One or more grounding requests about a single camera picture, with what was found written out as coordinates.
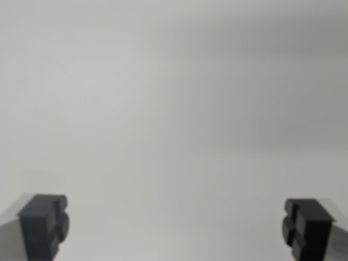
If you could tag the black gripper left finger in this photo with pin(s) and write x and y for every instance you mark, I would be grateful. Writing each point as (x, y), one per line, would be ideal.
(38, 228)

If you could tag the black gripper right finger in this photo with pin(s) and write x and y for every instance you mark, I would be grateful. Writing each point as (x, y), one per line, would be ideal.
(312, 231)

